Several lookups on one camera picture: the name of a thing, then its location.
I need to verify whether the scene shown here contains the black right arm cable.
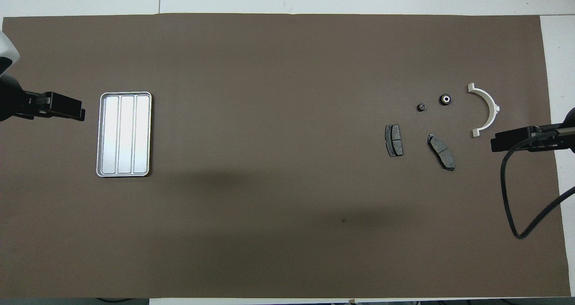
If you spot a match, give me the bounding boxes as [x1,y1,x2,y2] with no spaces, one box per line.
[500,134,575,239]

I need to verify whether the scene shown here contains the brown table mat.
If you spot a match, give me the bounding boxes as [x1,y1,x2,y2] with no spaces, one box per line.
[0,13,571,299]

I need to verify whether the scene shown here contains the white semicircular bracket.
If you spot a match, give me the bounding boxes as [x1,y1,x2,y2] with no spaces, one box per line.
[467,83,500,138]

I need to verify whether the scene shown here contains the dark brake pad with tab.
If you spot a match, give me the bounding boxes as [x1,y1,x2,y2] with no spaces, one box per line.
[427,133,456,172]

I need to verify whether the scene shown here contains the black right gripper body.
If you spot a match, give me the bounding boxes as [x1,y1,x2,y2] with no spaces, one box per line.
[526,124,560,152]

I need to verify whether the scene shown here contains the dark rectangular brake pad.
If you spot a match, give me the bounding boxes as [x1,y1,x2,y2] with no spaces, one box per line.
[385,124,404,158]

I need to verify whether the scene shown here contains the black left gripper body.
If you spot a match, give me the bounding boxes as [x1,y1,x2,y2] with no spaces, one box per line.
[23,92,54,119]

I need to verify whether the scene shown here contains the silver ribbed metal tray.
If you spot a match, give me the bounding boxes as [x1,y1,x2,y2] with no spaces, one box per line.
[96,92,153,178]

